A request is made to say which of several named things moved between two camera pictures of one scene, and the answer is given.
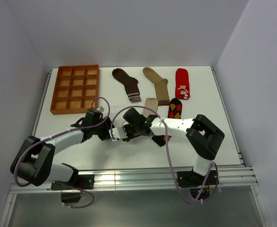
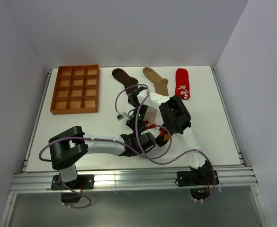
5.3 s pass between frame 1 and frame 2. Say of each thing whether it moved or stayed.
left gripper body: moved
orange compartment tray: stayed
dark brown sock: stayed
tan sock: stayed
